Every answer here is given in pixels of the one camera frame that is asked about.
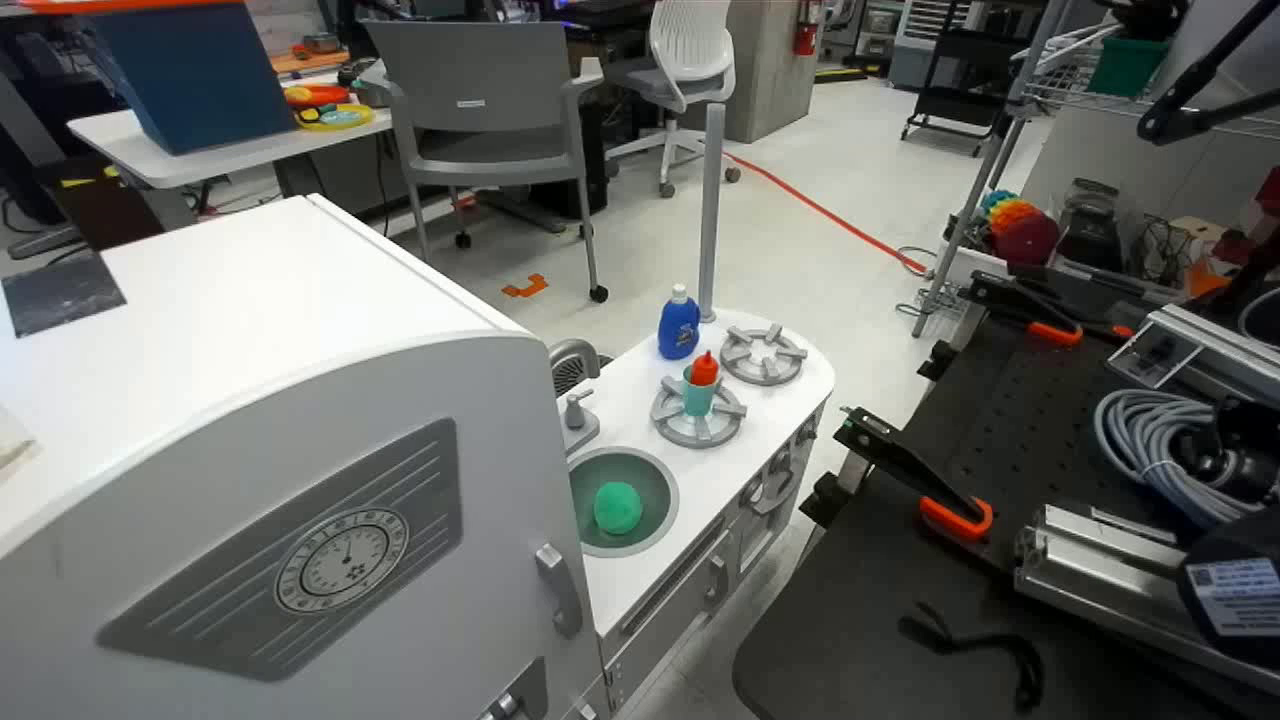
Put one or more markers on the teal bottle red cap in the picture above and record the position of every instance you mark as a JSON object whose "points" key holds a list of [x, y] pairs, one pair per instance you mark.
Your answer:
{"points": [[701, 386]]}

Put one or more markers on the green bin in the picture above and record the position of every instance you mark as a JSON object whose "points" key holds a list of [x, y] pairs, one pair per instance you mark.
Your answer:
{"points": [[1130, 65]]}

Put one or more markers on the green toy sink basin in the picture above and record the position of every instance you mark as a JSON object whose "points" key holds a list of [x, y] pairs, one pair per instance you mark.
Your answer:
{"points": [[649, 512]]}

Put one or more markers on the red fire extinguisher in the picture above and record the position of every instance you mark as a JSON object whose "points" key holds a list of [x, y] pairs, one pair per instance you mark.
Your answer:
{"points": [[806, 29]]}

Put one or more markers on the white toy kitchen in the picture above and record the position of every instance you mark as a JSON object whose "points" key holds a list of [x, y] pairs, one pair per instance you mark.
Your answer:
{"points": [[265, 345]]}

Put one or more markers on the green round toy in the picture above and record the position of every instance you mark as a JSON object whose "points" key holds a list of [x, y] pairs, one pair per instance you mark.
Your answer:
{"points": [[618, 505]]}

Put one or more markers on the white office chair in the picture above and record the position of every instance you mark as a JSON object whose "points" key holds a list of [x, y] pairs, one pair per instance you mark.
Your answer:
{"points": [[686, 53]]}

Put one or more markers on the black flat panel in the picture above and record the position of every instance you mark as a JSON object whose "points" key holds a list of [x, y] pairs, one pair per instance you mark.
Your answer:
{"points": [[61, 292]]}

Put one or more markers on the blue box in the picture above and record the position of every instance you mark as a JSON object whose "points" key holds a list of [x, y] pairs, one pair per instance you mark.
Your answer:
{"points": [[185, 75]]}

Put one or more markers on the dark glass jar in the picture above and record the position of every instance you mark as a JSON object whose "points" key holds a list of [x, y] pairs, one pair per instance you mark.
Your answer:
{"points": [[1095, 225]]}

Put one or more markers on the grey upright pole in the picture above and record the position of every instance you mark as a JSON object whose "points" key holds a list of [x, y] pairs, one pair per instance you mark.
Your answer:
{"points": [[712, 214]]}

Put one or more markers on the black camera boom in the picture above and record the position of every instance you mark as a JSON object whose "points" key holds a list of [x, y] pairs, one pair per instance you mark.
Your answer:
{"points": [[1202, 101]]}

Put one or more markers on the black perforated table mat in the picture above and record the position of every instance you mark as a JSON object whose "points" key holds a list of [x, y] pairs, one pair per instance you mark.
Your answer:
{"points": [[855, 641]]}

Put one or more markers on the rainbow coloured toy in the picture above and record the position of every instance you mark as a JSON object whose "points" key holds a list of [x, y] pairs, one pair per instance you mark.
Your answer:
{"points": [[1026, 235]]}

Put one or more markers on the small orange floor object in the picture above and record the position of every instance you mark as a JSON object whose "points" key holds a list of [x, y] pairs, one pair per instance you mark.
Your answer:
{"points": [[525, 286]]}

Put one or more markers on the aluminium extrusion with plate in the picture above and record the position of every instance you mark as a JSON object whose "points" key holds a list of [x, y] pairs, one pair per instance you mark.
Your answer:
{"points": [[1202, 350]]}

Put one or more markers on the black wheeled cart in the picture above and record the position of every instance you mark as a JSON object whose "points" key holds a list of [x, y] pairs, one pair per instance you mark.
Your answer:
{"points": [[964, 65]]}

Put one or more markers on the grey office chair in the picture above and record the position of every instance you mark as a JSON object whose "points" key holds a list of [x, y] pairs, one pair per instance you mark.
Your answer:
{"points": [[480, 93]]}

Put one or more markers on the grey toy stove burner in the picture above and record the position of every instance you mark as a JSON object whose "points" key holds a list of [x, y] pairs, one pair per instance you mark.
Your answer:
{"points": [[763, 352], [697, 425]]}

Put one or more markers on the metal tripod stand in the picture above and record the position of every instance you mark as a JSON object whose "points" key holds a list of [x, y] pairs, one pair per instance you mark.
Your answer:
{"points": [[971, 214]]}

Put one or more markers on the white table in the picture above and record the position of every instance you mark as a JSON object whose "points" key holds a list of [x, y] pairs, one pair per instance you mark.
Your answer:
{"points": [[185, 155]]}

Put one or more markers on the black base with label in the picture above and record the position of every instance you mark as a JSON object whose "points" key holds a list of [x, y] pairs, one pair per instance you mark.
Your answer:
{"points": [[1235, 585]]}

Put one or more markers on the colourful toys pile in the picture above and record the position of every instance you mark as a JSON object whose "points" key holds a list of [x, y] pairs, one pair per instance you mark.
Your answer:
{"points": [[327, 104]]}

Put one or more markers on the grey toy faucet spout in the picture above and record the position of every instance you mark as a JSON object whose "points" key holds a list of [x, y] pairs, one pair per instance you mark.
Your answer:
{"points": [[575, 361]]}

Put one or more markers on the long aluminium extrusion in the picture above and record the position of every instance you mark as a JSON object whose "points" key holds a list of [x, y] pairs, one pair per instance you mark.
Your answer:
{"points": [[1120, 582]]}

